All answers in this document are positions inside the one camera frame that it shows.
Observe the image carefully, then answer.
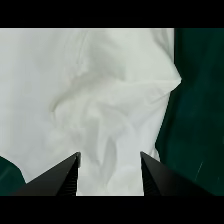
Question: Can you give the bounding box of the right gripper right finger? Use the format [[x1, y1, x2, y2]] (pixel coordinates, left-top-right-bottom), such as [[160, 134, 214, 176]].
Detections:
[[139, 151, 215, 197]]

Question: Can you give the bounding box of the white shirt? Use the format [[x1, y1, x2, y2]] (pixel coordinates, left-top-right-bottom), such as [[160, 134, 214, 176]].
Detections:
[[0, 27, 183, 197]]

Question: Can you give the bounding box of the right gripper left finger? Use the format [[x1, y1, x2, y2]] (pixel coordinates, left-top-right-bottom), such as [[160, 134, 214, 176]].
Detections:
[[12, 151, 82, 197]]

